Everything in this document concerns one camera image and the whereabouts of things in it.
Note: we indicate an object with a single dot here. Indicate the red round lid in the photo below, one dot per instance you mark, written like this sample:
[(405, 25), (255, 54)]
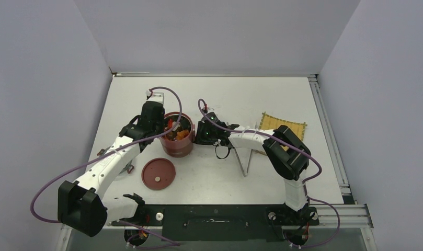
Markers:
[(158, 174)]

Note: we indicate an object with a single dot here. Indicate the orange food pieces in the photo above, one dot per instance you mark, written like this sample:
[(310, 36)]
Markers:
[(186, 128)]

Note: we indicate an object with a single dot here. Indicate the steel tongs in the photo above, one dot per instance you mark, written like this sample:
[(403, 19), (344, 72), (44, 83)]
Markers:
[(243, 157)]

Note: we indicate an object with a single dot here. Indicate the bamboo mat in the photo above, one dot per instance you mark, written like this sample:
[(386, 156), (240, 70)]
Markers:
[(269, 122)]

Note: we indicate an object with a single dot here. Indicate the white rice ball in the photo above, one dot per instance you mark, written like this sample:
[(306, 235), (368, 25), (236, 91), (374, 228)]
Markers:
[(177, 127)]

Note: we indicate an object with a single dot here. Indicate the glass lid with red clip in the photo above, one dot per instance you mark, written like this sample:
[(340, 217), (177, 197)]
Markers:
[(127, 168)]

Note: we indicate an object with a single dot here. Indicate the aluminium rail frame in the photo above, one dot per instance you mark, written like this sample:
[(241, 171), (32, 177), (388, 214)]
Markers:
[(202, 179)]

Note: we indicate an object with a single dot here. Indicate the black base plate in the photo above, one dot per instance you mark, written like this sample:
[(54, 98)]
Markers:
[(227, 222)]

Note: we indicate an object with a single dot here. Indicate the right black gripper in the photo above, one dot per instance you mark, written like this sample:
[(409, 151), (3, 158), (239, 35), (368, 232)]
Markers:
[(199, 138)]

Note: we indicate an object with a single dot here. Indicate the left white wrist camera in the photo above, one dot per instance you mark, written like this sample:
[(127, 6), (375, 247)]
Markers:
[(155, 96)]

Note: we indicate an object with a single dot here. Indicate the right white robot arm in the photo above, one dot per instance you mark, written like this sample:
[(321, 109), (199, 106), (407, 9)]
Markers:
[(286, 152)]

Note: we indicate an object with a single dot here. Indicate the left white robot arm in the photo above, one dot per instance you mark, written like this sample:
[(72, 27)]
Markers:
[(81, 204)]

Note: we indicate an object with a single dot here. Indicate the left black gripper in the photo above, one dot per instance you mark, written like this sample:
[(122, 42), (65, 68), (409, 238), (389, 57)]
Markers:
[(162, 128)]

